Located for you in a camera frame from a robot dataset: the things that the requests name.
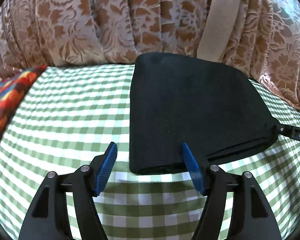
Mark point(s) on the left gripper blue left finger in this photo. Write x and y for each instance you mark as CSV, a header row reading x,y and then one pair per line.
x,y
105,168

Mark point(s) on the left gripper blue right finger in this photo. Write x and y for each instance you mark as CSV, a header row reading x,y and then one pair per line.
x,y
193,168

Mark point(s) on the colourful checkered pillow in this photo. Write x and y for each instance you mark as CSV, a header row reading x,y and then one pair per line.
x,y
12,92

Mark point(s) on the green checkered bed sheet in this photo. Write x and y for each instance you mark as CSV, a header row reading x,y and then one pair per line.
x,y
71,115

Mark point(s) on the black embroidered pants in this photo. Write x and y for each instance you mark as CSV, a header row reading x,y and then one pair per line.
x,y
211,107

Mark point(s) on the brown floral curtain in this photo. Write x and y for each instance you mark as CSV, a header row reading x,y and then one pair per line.
x,y
259,37

